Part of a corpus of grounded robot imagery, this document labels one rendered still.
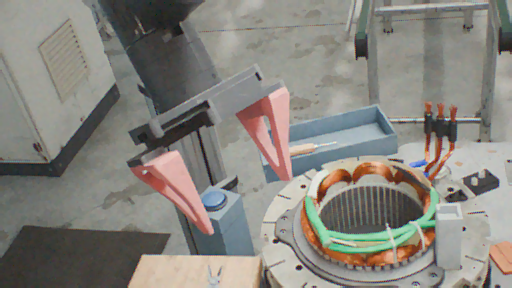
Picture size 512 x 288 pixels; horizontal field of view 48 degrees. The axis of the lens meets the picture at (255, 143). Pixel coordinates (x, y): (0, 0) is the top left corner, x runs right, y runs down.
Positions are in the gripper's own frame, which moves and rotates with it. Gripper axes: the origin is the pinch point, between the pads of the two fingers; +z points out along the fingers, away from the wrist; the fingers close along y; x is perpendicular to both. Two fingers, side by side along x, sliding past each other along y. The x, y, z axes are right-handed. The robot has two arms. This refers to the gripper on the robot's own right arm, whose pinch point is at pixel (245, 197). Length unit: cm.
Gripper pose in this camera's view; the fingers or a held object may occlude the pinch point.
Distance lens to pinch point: 47.0
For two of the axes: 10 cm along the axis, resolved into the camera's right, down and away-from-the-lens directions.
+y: 7.6, -4.7, 4.4
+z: 4.6, 8.8, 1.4
